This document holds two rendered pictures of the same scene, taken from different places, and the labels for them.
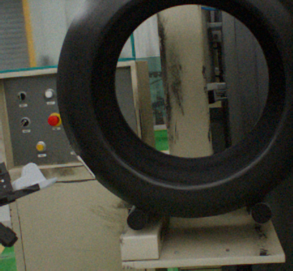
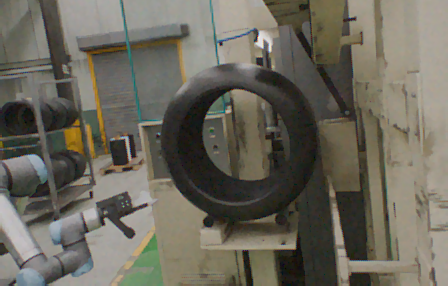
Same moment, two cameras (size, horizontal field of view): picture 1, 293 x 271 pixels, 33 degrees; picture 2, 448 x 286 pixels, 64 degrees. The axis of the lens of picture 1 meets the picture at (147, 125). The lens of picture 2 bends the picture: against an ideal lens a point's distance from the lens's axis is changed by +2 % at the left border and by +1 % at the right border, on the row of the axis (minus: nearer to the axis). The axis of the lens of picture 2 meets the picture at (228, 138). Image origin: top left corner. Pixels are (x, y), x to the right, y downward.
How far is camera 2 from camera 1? 0.33 m
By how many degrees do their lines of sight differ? 7
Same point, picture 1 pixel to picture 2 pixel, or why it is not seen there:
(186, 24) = (247, 97)
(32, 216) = (165, 210)
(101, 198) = not seen: hidden behind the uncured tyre
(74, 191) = not seen: hidden behind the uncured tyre
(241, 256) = (269, 244)
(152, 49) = not seen: hidden behind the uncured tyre
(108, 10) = (186, 101)
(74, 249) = (191, 231)
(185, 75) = (247, 128)
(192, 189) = (237, 205)
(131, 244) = (205, 235)
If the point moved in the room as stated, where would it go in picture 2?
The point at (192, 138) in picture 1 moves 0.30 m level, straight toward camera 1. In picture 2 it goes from (253, 166) to (243, 184)
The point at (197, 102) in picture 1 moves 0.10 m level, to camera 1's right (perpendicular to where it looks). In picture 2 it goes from (255, 144) to (276, 142)
